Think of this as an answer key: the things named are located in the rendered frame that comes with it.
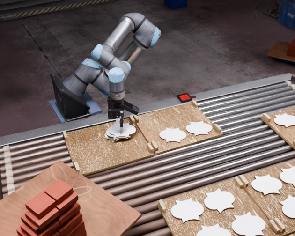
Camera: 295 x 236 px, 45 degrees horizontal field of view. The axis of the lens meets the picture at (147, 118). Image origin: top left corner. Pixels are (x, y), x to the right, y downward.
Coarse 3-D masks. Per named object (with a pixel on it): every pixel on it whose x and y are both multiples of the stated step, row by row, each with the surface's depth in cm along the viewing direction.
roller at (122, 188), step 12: (264, 144) 196; (276, 144) 196; (288, 144) 199; (228, 156) 188; (240, 156) 189; (180, 168) 181; (192, 168) 181; (204, 168) 183; (144, 180) 174; (156, 180) 175; (120, 192) 170
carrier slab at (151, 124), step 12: (168, 108) 220; (180, 108) 220; (192, 108) 220; (144, 120) 210; (156, 120) 210; (168, 120) 210; (180, 120) 210; (192, 120) 210; (204, 120) 210; (144, 132) 201; (156, 132) 201; (216, 132) 201; (156, 144) 193; (168, 144) 193; (180, 144) 193; (192, 144) 195
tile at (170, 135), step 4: (168, 128) 203; (164, 132) 200; (168, 132) 200; (172, 132) 200; (176, 132) 200; (180, 132) 200; (160, 136) 197; (164, 136) 197; (168, 136) 197; (172, 136) 197; (176, 136) 197; (180, 136) 197; (184, 136) 197; (168, 140) 194; (172, 140) 194; (176, 140) 194
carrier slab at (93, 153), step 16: (96, 128) 204; (80, 144) 193; (96, 144) 193; (112, 144) 193; (128, 144) 193; (144, 144) 193; (80, 160) 183; (96, 160) 183; (112, 160) 183; (128, 160) 183
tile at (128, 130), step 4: (124, 124) 200; (128, 124) 200; (112, 128) 197; (124, 128) 197; (128, 128) 197; (132, 128) 197; (112, 132) 195; (116, 132) 195; (124, 132) 195; (128, 132) 195; (132, 132) 195; (116, 136) 192; (120, 136) 192; (124, 136) 192; (128, 136) 192
